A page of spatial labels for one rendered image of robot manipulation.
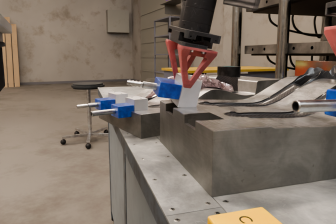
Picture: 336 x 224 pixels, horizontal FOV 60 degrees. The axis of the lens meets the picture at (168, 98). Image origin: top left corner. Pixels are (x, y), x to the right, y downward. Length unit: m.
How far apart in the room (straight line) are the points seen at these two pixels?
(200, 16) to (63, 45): 10.29
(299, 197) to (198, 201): 0.13
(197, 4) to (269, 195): 0.31
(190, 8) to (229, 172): 0.27
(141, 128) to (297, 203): 0.36
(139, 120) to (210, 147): 0.29
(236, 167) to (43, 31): 10.44
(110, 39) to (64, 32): 1.58
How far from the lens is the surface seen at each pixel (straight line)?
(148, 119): 0.65
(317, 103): 0.31
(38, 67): 10.71
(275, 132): 0.42
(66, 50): 10.74
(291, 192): 0.45
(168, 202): 0.39
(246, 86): 0.90
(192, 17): 0.50
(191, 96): 0.53
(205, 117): 0.49
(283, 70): 1.52
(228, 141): 0.39
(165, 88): 0.51
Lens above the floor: 0.98
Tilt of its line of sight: 8 degrees down
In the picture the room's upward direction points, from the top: straight up
